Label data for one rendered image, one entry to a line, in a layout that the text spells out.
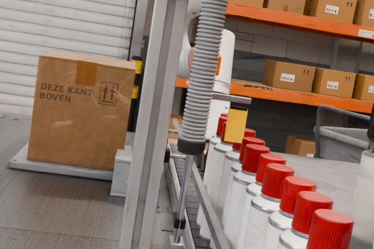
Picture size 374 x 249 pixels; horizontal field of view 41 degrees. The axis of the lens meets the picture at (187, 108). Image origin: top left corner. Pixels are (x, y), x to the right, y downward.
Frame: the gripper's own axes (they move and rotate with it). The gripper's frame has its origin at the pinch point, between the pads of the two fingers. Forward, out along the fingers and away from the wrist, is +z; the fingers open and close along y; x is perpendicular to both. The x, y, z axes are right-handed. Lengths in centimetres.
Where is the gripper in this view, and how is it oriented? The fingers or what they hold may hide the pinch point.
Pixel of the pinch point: (203, 163)
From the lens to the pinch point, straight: 115.2
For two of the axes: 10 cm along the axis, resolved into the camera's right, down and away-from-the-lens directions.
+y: 9.8, 1.4, 1.1
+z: -1.2, 9.7, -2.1
